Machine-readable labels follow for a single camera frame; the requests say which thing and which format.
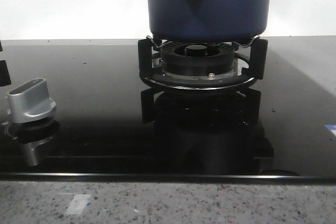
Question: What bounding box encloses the dark blue cooking pot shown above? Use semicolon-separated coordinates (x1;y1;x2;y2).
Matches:
148;0;270;42

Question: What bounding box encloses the black pot support grate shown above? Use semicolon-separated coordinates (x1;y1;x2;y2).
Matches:
138;39;268;94

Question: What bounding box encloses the black gas burner head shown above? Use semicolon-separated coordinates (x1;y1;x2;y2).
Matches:
153;42;235;81

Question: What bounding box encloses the black glass gas cooktop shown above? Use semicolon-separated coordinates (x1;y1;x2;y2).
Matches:
1;42;335;184

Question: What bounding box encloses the silver stove control knob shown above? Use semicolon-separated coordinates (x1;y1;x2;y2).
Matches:
6;78;56;123

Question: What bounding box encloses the black left burner grate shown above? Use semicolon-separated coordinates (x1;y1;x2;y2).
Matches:
0;39;12;87

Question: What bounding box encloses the blue white cooktop sticker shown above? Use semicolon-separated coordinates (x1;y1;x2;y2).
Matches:
325;125;336;137

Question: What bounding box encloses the bent wire pot trivet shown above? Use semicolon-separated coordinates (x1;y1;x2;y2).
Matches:
146;35;260;51

